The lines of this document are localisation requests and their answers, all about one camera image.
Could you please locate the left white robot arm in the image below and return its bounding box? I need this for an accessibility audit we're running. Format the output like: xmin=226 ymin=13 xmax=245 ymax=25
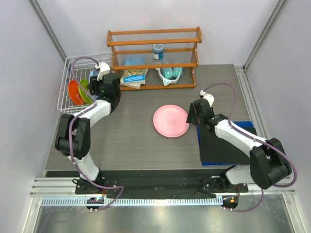
xmin=55 ymin=73 xmax=121 ymax=194

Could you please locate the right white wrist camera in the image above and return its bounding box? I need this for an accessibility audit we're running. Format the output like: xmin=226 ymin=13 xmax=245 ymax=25
xmin=199 ymin=90 xmax=214 ymax=107

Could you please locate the white wire dish rack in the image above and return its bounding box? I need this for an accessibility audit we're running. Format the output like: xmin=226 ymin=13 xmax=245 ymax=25
xmin=56 ymin=52 xmax=116 ymax=117

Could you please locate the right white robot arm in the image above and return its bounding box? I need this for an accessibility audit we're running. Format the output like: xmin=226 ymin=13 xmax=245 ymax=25
xmin=187 ymin=99 xmax=297 ymax=192

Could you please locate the white slotted cable duct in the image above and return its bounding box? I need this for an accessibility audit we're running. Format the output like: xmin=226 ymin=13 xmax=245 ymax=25
xmin=41 ymin=196 xmax=223 ymax=207

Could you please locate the black cloth mat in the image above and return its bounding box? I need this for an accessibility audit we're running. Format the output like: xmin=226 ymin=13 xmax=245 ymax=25
xmin=198 ymin=124 xmax=257 ymax=164

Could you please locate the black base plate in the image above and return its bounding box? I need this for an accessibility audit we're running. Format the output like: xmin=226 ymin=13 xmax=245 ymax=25
xmin=74 ymin=169 xmax=248 ymax=195

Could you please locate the light blue plate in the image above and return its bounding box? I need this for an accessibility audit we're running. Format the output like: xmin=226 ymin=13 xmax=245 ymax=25
xmin=89 ymin=69 xmax=99 ymax=85

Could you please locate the orange plate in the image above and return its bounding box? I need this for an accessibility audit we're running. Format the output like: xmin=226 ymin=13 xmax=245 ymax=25
xmin=68 ymin=80 xmax=84 ymax=105

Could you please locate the clear bottle blue cap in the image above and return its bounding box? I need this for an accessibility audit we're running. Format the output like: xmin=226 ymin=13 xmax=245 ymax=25
xmin=152 ymin=44 xmax=168 ymax=64

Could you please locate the colourful paperback book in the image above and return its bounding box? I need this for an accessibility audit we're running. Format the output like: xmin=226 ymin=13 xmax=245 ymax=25
xmin=121 ymin=69 xmax=148 ymax=84

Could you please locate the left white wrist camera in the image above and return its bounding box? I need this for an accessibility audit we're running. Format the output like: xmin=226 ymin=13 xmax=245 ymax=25
xmin=95 ymin=62 xmax=110 ymax=81

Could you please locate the lower paperback book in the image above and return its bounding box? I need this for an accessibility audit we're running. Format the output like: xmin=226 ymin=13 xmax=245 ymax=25
xmin=121 ymin=83 xmax=142 ymax=89

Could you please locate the pink plate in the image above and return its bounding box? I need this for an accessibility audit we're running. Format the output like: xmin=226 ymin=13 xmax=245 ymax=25
xmin=153 ymin=105 xmax=190 ymax=138

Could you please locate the green plate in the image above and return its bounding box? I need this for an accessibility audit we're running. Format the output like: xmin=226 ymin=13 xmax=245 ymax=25
xmin=78 ymin=79 xmax=94 ymax=104

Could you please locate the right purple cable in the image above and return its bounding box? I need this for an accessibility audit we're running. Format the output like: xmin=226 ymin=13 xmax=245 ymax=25
xmin=199 ymin=83 xmax=298 ymax=212

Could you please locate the orange wooden shelf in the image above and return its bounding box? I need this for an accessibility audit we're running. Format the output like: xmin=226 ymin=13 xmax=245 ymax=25
xmin=106 ymin=27 xmax=203 ymax=90

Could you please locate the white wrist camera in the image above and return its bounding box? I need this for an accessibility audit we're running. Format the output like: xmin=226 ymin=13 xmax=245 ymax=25
xmin=199 ymin=90 xmax=214 ymax=107
xmin=95 ymin=62 xmax=110 ymax=81

